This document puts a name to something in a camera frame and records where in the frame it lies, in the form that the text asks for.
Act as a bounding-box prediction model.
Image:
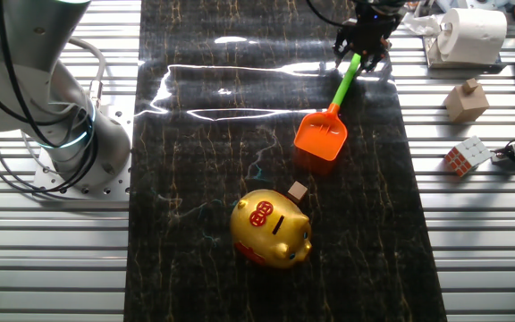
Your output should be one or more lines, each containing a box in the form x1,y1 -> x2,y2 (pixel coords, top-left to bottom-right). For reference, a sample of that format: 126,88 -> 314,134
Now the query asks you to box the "crumpled white tissue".
403,13 -> 444,38

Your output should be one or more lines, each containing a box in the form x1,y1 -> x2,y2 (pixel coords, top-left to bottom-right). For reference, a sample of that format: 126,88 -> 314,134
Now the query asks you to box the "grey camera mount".
491,150 -> 515,165

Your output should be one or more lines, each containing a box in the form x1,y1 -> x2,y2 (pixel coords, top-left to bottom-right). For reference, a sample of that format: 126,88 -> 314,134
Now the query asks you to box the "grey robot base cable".
67,36 -> 107,108

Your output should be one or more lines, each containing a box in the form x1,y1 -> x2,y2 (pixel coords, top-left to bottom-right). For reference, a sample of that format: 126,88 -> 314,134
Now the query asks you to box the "small wooden cube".
286,181 -> 309,205

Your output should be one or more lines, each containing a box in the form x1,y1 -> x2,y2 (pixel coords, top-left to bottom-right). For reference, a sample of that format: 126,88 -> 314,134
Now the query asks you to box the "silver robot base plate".
31,93 -> 136,202

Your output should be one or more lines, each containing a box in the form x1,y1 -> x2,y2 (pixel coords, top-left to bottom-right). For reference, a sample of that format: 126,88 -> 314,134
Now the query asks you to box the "grey paper roll holder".
422,35 -> 507,75

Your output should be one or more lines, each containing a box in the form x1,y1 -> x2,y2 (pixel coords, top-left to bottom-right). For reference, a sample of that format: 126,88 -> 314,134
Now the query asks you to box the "black base cable bundle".
0,0 -> 97,193

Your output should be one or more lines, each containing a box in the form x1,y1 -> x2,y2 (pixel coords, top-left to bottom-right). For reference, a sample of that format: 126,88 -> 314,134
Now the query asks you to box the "wooden house shaped block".
443,78 -> 491,124

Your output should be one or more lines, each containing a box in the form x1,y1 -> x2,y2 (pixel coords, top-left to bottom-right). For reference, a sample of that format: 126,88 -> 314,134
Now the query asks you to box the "black marble pattern mat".
122,0 -> 449,322

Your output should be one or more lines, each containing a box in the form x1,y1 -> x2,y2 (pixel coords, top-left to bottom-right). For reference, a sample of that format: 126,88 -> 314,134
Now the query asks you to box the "orange toy shovel green shaft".
292,52 -> 362,163

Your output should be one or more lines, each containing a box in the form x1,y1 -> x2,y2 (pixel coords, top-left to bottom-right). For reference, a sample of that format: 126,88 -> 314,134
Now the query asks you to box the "golden piggy bank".
229,188 -> 314,270

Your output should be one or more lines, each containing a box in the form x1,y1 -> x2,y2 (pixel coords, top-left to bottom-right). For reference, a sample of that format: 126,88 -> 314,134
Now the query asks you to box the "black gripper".
333,15 -> 393,73

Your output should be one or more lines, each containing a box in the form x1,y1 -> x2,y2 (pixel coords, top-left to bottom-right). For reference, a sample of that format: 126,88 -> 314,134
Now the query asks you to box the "rubiks cube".
443,135 -> 494,178

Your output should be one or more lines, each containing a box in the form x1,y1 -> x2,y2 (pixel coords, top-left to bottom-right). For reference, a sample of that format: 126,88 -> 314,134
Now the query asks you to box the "white toilet paper roll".
435,7 -> 508,66

